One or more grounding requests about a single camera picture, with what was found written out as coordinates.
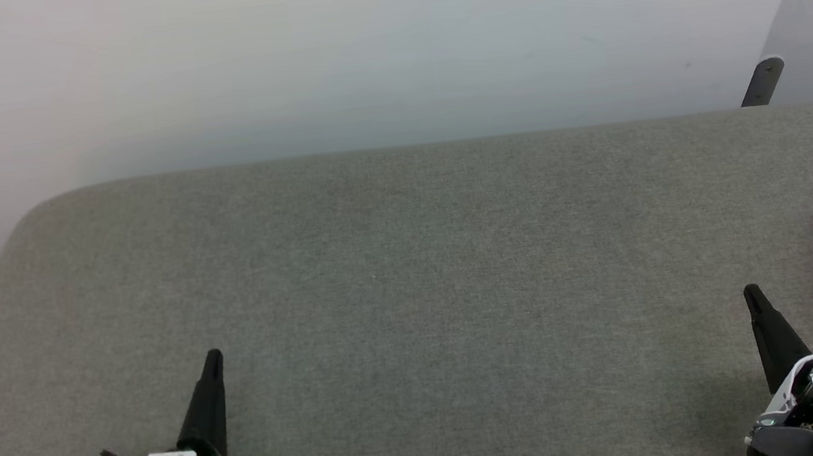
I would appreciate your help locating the grey metal pole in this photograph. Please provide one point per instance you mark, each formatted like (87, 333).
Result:
(763, 81)

